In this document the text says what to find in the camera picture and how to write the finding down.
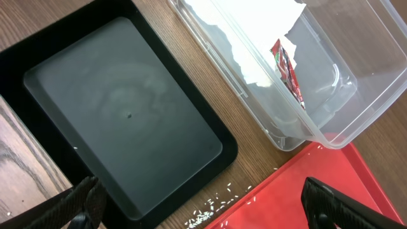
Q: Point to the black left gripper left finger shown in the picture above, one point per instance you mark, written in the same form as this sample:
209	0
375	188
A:
81	206

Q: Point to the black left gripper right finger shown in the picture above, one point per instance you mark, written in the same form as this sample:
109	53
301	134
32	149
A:
328	208

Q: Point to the red ketchup packet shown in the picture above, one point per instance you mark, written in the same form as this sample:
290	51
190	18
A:
287	72

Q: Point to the red plastic tray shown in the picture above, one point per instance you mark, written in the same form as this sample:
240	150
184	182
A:
276	202

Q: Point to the black rectangular tray bin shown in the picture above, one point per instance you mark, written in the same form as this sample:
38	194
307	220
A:
105	97

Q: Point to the clear plastic bin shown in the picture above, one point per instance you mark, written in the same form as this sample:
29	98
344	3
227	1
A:
350	64

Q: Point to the white crumpled paper in bin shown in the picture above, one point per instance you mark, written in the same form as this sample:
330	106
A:
263	22

